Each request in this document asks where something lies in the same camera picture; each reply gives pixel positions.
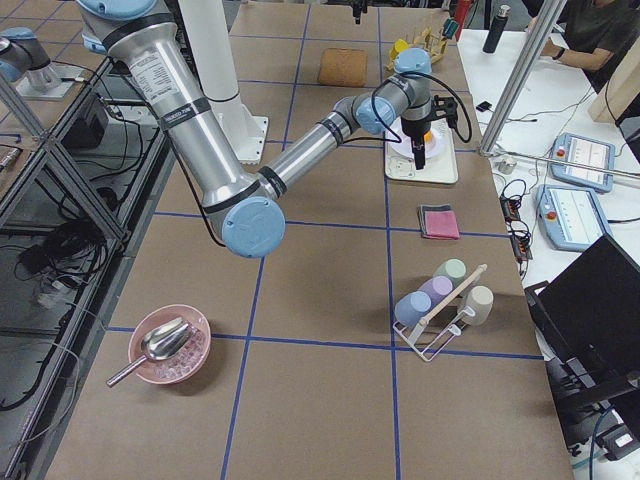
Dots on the purple cup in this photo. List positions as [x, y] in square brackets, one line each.
[437, 288]

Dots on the white plate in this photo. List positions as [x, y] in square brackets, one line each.
[433, 148]

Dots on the person in olive shirt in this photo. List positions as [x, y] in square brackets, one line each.
[598, 34]

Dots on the pink sponge cloth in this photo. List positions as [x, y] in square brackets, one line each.
[440, 225]

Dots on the teach pendant far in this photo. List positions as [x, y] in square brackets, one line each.
[583, 161]

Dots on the pink bowl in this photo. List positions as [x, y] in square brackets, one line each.
[188, 360]

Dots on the wooden mug rack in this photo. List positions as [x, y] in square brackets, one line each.
[429, 40]

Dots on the aluminium frame post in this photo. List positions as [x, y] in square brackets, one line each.
[534, 42]

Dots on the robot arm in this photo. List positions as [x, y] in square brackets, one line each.
[200, 109]

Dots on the cream bear tray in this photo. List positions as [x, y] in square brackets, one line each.
[441, 168]

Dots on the white cup rack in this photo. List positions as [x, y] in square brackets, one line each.
[442, 324]

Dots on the metal scoop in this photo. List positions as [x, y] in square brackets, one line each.
[159, 344]

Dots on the black laptop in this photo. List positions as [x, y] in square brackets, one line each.
[590, 311]

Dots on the wooden cutting board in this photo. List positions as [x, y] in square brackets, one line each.
[343, 67]

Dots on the small black device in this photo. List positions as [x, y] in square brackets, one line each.
[484, 106]

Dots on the dark green mug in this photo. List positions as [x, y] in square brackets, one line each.
[449, 28]

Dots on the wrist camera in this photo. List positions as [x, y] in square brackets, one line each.
[445, 107]

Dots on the black bottle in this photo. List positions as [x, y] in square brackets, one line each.
[496, 29]

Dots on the green cup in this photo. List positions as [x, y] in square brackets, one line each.
[454, 269]

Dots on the yellow mug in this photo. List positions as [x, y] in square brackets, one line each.
[398, 47]

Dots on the blue cup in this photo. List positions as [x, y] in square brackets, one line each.
[411, 308]

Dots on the teach pendant near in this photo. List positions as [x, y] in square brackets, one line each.
[571, 217]

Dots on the teach pendant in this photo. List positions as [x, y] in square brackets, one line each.
[571, 217]
[583, 161]

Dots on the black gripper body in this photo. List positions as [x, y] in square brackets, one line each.
[357, 9]
[414, 130]

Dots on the beige cup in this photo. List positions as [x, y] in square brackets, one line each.
[476, 305]

